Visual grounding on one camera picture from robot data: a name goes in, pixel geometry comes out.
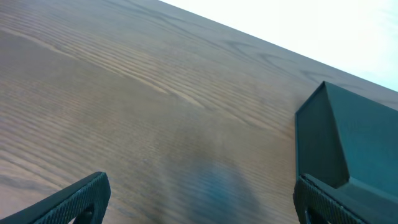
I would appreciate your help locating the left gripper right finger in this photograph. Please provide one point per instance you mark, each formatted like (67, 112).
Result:
(314, 205)

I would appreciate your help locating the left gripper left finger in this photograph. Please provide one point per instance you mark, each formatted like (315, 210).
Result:
(84, 201)

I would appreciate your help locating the black gift box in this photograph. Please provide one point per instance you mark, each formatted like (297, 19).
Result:
(347, 144)

